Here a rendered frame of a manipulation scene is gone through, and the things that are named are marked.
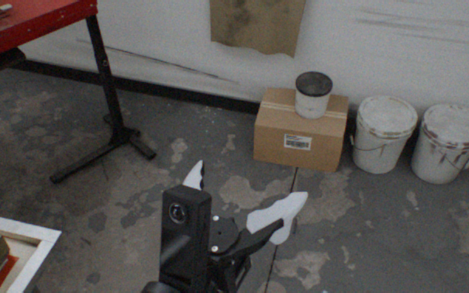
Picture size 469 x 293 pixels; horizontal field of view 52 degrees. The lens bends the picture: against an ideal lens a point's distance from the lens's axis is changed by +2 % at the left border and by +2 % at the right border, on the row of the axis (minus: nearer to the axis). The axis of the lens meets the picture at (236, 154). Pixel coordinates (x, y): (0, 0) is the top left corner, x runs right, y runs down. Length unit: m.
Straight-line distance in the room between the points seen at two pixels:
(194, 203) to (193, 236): 0.03
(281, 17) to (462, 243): 1.51
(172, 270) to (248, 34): 2.35
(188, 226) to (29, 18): 1.74
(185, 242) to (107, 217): 2.24
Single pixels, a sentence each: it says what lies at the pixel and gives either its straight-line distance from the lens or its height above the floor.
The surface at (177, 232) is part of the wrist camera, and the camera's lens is 0.48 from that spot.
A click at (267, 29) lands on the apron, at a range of 2.69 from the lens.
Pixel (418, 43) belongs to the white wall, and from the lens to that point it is 2.74.
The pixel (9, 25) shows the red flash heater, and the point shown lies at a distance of 2.12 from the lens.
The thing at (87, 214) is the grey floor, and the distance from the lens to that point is 2.76.
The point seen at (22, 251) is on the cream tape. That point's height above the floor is 0.95.
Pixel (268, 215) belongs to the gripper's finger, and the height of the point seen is 1.69.
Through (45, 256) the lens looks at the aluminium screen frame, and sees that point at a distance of 1.43.
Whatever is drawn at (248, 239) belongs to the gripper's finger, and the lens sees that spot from 0.53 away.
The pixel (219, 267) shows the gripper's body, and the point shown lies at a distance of 0.53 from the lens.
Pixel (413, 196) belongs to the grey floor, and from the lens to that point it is 2.89.
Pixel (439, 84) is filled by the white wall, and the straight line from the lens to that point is 2.90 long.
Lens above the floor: 2.13
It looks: 47 degrees down
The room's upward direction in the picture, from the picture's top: straight up
